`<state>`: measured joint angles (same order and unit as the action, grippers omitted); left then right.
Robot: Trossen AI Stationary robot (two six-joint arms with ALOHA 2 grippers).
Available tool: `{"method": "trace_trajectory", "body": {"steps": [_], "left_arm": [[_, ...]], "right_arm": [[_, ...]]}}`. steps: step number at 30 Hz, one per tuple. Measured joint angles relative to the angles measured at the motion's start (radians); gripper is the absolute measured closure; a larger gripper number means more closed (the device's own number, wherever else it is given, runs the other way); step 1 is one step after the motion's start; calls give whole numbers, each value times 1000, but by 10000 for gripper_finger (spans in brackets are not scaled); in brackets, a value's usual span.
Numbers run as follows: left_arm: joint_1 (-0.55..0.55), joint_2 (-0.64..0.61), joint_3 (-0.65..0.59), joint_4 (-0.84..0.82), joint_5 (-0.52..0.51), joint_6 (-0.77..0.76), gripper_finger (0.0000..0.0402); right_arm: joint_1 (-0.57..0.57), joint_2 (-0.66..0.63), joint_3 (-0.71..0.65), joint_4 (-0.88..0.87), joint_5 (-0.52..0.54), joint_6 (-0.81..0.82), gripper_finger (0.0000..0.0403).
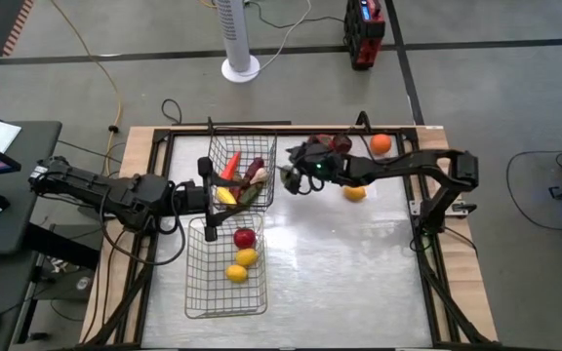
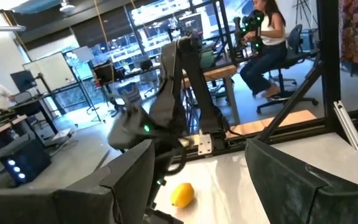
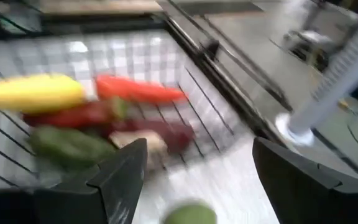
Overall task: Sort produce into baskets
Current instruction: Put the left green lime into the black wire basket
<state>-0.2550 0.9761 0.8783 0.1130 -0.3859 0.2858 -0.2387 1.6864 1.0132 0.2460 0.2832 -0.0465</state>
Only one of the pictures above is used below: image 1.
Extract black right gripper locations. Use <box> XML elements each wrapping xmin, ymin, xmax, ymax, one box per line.
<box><xmin>278</xmin><ymin>141</ymin><xmax>348</xmax><ymax>197</ymax></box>

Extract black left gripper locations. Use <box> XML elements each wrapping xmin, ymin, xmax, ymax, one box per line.
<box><xmin>175</xmin><ymin>155</ymin><xmax>221</xmax><ymax>244</ymax></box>

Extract green pepper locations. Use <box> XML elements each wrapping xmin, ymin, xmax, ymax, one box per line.
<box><xmin>238</xmin><ymin>182</ymin><xmax>264</xmax><ymax>206</ymax></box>

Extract red apple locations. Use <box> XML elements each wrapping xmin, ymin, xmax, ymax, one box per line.
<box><xmin>233</xmin><ymin>227</ymin><xmax>257</xmax><ymax>250</ymax></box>

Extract yellow lemon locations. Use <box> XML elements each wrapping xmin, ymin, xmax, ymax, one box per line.
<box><xmin>234</xmin><ymin>248</ymin><xmax>260</xmax><ymax>268</ymax></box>
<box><xmin>224</xmin><ymin>264</ymin><xmax>249</xmax><ymax>285</ymax></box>
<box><xmin>342</xmin><ymin>185</ymin><xmax>368</xmax><ymax>203</ymax></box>

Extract orange fruit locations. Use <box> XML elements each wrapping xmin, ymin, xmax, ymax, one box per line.
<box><xmin>369</xmin><ymin>133</ymin><xmax>393</xmax><ymax>156</ymax></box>

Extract dark red beetroot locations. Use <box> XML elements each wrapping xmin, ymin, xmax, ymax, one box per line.
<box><xmin>332</xmin><ymin>133</ymin><xmax>354</xmax><ymax>154</ymax></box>

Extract wooden table board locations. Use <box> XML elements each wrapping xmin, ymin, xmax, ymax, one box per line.
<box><xmin>79</xmin><ymin>124</ymin><xmax>500</xmax><ymax>345</ymax></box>

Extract white tower fan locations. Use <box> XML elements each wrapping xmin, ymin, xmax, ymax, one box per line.
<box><xmin>214</xmin><ymin>0</ymin><xmax>261</xmax><ymax>84</ymax></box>

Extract portable power station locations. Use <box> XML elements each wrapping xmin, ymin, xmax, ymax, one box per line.
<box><xmin>342</xmin><ymin>0</ymin><xmax>387</xmax><ymax>72</ymax></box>

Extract black side desk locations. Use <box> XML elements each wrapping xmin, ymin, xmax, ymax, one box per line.
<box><xmin>0</xmin><ymin>119</ymin><xmax>63</xmax><ymax>257</ymax></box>

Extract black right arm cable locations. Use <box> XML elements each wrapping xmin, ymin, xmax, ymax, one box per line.
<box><xmin>300</xmin><ymin>175</ymin><xmax>329</xmax><ymax>196</ymax></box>

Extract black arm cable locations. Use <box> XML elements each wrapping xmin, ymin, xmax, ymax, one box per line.
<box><xmin>300</xmin><ymin>175</ymin><xmax>329</xmax><ymax>196</ymax></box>
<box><xmin>98</xmin><ymin>187</ymin><xmax>187</xmax><ymax>267</ymax></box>

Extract black wire basket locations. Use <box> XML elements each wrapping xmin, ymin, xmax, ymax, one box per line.
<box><xmin>207</xmin><ymin>131</ymin><xmax>278</xmax><ymax>213</ymax></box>

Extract black metal table frame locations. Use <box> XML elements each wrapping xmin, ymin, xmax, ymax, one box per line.
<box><xmin>83</xmin><ymin>124</ymin><xmax>495</xmax><ymax>350</ymax></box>

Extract black looped cable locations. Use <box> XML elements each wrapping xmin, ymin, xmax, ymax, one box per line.
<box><xmin>354</xmin><ymin>110</ymin><xmax>373</xmax><ymax>134</ymax></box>

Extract black cable loop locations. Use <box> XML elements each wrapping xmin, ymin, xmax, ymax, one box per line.
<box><xmin>160</xmin><ymin>98</ymin><xmax>183</xmax><ymax>127</ymax></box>

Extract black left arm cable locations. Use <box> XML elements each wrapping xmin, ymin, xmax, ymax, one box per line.
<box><xmin>98</xmin><ymin>187</ymin><xmax>187</xmax><ymax>267</ymax></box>

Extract silver wire basket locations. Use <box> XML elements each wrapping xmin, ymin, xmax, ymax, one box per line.
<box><xmin>184</xmin><ymin>213</ymin><xmax>268</xmax><ymax>320</ymax></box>

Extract yellow cable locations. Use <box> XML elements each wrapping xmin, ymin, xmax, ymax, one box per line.
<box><xmin>49</xmin><ymin>0</ymin><xmax>124</xmax><ymax>176</ymax></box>

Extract white cable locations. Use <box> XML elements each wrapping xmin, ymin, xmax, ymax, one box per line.
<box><xmin>246</xmin><ymin>0</ymin><xmax>314</xmax><ymax>74</ymax></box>

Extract black floor device cable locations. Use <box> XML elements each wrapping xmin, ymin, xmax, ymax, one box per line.
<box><xmin>504</xmin><ymin>149</ymin><xmax>562</xmax><ymax>233</ymax></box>

